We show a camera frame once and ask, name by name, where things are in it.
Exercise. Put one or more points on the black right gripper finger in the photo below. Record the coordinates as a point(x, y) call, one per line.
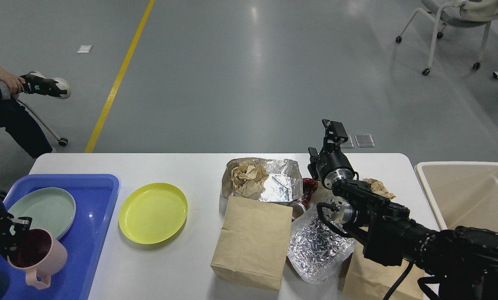
point(335, 136)
point(314, 156)

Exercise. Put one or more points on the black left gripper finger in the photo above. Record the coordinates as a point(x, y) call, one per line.
point(19, 231)

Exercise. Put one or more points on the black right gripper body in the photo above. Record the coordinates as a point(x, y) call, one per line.
point(332, 168)

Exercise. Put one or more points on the pink mug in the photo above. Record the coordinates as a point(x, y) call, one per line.
point(40, 256)

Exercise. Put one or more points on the yellow plastic plate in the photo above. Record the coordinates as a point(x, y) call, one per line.
point(153, 213)

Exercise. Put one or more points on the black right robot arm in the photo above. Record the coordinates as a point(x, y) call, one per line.
point(461, 264)

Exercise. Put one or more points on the person's hand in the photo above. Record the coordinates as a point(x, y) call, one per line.
point(13, 82)

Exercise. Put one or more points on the crushed red can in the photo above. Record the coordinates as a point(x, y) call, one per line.
point(301, 205)

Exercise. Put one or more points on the pale green plate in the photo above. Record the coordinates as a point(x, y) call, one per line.
point(51, 208)

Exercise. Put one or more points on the foil tray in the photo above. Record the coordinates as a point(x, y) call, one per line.
point(284, 184)

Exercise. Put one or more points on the crumpled brown paper ball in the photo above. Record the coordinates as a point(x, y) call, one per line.
point(379, 188)

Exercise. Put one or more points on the crumpled brown paper in tray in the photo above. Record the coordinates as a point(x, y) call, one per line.
point(248, 178)

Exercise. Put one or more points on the blue plastic tray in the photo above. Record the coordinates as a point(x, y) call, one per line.
point(95, 196)

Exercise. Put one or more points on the crumpled foil container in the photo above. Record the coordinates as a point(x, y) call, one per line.
point(316, 252)

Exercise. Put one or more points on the grey chair with wheels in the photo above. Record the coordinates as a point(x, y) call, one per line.
point(62, 141)

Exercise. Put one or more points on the brown paper bag left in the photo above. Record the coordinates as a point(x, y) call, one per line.
point(253, 243)

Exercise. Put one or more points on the brown paper bag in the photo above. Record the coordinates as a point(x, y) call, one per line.
point(253, 243)
point(368, 280)

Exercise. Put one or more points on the brown paper bag right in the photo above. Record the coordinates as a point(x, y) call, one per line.
point(368, 280)

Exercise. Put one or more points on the seated person in black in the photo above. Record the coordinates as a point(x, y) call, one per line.
point(21, 125)

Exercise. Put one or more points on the beige waste bin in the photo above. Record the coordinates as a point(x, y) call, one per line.
point(461, 193)

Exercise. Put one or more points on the white office chair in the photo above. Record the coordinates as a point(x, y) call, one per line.
point(457, 14)

